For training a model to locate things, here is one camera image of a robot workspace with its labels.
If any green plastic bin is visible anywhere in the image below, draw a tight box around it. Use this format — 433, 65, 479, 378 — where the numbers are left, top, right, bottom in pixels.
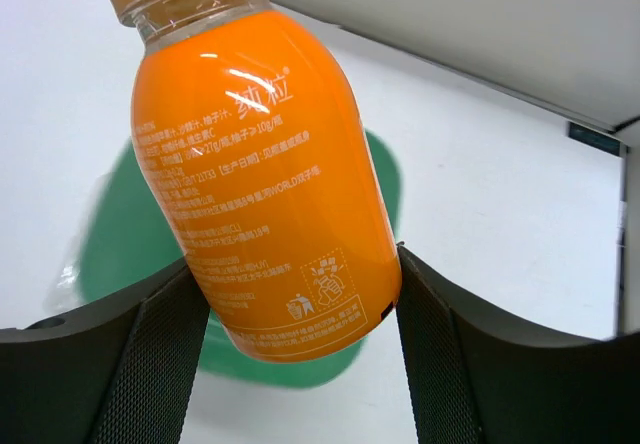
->
77, 128, 405, 390

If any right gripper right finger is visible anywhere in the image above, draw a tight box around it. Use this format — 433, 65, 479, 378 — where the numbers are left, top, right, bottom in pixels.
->
396, 247, 639, 443

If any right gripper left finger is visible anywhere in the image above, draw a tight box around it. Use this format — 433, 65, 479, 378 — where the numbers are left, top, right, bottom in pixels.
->
1, 260, 209, 443

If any orange plastic bottle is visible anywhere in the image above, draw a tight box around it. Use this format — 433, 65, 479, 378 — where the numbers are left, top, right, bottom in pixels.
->
110, 0, 401, 363

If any clear plastic bottle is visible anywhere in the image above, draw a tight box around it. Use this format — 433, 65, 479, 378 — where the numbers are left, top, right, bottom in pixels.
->
44, 172, 112, 315

